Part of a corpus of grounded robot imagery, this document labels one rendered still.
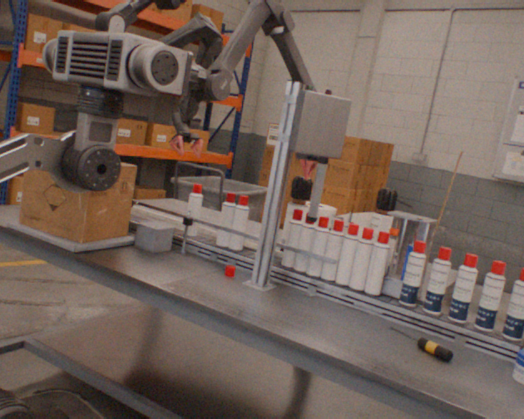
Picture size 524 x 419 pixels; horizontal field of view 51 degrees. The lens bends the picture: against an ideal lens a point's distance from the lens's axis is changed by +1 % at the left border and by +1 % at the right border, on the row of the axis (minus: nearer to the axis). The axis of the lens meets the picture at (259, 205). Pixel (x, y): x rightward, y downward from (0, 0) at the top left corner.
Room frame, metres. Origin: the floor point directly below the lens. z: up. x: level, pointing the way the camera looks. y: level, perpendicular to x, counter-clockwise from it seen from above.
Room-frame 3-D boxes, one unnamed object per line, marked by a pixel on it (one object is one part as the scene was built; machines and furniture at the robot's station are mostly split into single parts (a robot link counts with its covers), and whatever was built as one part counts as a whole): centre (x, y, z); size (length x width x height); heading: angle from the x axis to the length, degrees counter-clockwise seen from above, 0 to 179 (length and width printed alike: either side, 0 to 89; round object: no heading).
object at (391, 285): (1.77, -0.49, 1.01); 0.14 x 0.13 x 0.26; 60
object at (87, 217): (1.97, 0.66, 0.99); 0.30 x 0.24 x 0.27; 66
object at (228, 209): (2.01, 0.11, 0.98); 0.05 x 0.05 x 0.20
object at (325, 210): (2.55, -0.26, 0.95); 0.20 x 0.20 x 0.14
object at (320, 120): (1.77, -0.13, 1.38); 0.17 x 0.10 x 0.19; 115
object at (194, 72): (1.60, 0.27, 1.45); 0.09 x 0.08 x 0.12; 49
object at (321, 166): (1.73, -0.17, 1.18); 0.04 x 0.04 x 0.21
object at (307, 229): (1.84, -0.18, 0.98); 0.05 x 0.05 x 0.20
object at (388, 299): (1.90, -0.08, 0.86); 1.65 x 0.08 x 0.04; 60
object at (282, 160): (1.75, -0.05, 1.16); 0.04 x 0.04 x 0.67; 60
